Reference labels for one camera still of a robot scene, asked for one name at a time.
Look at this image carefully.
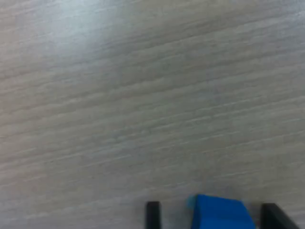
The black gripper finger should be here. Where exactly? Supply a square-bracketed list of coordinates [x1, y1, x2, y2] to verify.
[145, 201, 162, 229]
[259, 202, 301, 229]

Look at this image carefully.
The blue cube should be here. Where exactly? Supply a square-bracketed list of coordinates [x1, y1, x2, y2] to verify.
[190, 194, 257, 229]

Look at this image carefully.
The small grey-blue tape piece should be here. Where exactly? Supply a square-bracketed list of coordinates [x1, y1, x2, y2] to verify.
[186, 195, 197, 209]

